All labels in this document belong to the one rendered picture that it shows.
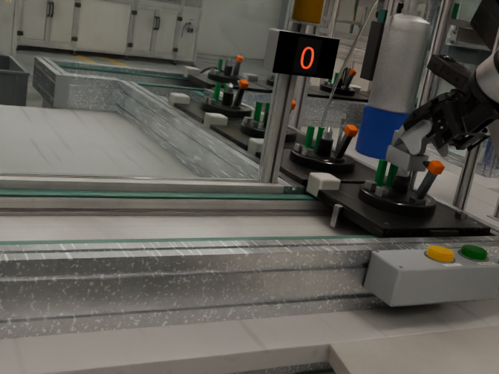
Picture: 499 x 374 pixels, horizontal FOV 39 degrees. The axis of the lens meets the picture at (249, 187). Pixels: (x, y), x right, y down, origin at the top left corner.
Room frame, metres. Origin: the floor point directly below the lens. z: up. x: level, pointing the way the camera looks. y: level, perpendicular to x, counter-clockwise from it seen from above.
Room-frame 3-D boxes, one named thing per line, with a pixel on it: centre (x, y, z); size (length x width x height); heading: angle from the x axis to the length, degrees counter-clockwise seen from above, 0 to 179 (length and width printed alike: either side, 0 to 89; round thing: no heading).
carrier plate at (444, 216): (1.23, -0.27, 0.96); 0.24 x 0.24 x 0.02; 30
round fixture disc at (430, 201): (1.23, -0.27, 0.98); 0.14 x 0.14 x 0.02
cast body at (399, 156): (1.24, -0.26, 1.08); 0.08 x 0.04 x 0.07; 29
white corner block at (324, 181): (1.27, -0.14, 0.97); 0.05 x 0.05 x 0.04; 30
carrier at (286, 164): (1.45, -0.14, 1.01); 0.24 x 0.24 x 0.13; 30
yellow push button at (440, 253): (1.00, -0.30, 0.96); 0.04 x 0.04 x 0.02
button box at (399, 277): (1.00, -0.30, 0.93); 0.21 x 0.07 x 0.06; 120
